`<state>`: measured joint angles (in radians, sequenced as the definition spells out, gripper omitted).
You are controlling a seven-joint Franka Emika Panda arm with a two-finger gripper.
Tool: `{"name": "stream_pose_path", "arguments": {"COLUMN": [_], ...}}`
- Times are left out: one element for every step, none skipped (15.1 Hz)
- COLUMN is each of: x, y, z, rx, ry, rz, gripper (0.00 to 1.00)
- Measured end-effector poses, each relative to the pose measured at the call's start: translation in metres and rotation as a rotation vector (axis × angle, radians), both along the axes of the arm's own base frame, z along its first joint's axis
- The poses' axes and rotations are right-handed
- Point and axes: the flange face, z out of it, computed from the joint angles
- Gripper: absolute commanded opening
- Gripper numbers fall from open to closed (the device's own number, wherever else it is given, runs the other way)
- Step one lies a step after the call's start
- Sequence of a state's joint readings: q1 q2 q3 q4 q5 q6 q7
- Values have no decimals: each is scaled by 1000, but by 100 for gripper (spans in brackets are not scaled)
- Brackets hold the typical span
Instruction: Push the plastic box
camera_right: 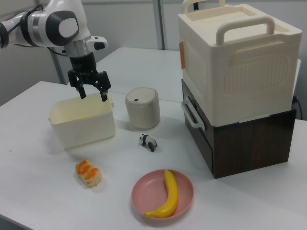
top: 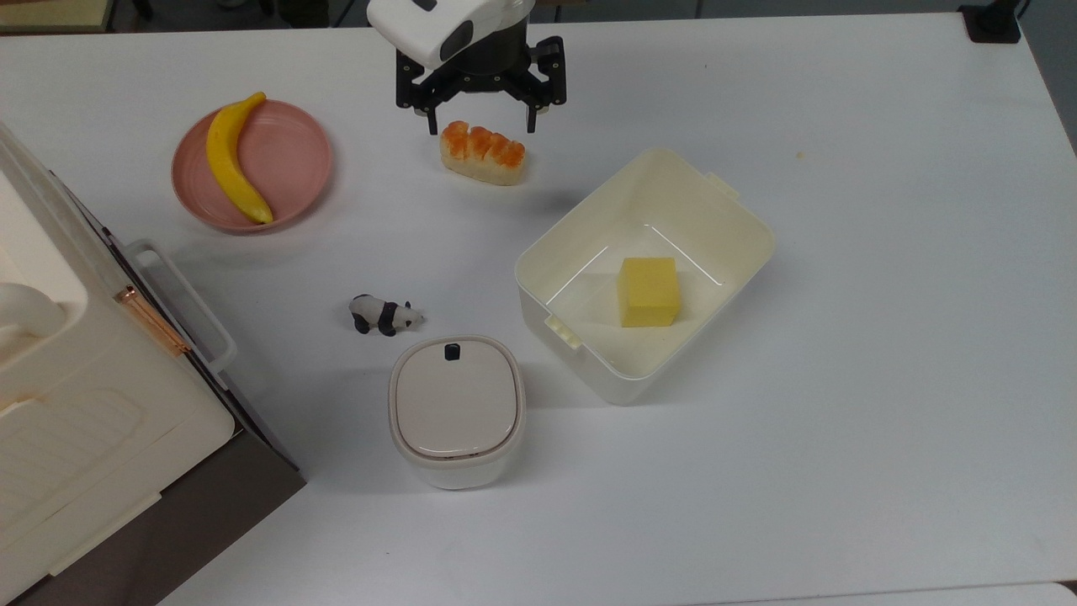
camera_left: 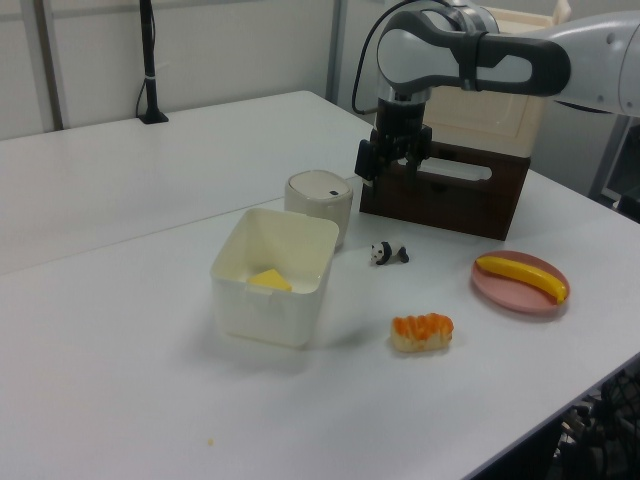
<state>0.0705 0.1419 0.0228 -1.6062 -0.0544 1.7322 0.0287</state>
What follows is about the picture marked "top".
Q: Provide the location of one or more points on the small panda figurine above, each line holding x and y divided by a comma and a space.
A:
383, 315

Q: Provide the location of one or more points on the yellow banana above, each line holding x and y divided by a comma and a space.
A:
225, 160

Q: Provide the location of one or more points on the wooden side table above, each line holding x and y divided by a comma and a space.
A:
50, 13

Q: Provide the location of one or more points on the black table clamp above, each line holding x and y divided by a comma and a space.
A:
993, 21

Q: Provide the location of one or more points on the orange glazed bread loaf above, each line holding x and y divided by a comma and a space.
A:
482, 154

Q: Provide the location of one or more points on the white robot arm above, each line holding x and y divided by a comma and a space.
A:
421, 21

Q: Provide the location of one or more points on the white lidded bin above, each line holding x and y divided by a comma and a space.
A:
456, 404

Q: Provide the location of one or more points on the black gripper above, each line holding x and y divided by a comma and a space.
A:
488, 63

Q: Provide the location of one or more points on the cream plastic box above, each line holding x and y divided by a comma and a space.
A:
589, 252

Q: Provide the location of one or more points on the pink round plate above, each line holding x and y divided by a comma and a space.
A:
286, 160

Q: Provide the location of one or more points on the yellow sponge cube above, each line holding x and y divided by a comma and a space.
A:
649, 291

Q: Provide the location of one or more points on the cream toy oven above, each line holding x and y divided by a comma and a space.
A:
92, 404

